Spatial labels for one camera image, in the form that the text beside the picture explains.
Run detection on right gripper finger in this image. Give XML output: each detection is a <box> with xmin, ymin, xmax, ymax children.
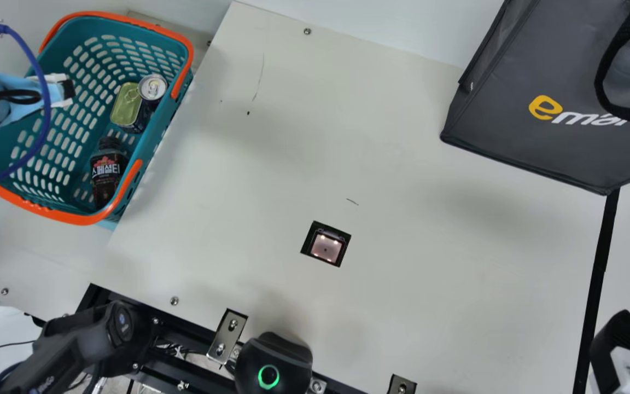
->
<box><xmin>588</xmin><ymin>309</ymin><xmax>630</xmax><ymax>394</ymax></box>

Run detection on dark coffee bottle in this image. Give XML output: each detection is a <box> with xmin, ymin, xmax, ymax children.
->
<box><xmin>90</xmin><ymin>136</ymin><xmax>130</xmax><ymax>210</ymax></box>

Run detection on teal shopping basket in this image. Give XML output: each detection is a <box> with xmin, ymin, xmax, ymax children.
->
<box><xmin>0</xmin><ymin>11</ymin><xmax>195</xmax><ymax>226</ymax></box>

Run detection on rectangular tin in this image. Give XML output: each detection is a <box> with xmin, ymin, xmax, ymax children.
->
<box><xmin>110</xmin><ymin>82</ymin><xmax>149</xmax><ymax>134</ymax></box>

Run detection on black strip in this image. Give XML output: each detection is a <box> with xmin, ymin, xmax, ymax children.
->
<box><xmin>573</xmin><ymin>188</ymin><xmax>621</xmax><ymax>394</ymax></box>

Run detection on can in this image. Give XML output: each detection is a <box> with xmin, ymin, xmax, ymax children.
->
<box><xmin>137</xmin><ymin>74</ymin><xmax>168</xmax><ymax>119</ymax></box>

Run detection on small square scanner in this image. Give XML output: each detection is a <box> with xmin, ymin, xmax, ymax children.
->
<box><xmin>300</xmin><ymin>221</ymin><xmax>352</xmax><ymax>268</ymax></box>

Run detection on black device with green light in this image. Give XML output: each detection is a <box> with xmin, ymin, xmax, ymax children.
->
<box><xmin>234</xmin><ymin>331</ymin><xmax>314</xmax><ymax>394</ymax></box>

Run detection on dark grey bag with straps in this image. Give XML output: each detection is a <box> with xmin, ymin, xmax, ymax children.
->
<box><xmin>440</xmin><ymin>0</ymin><xmax>630</xmax><ymax>196</ymax></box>

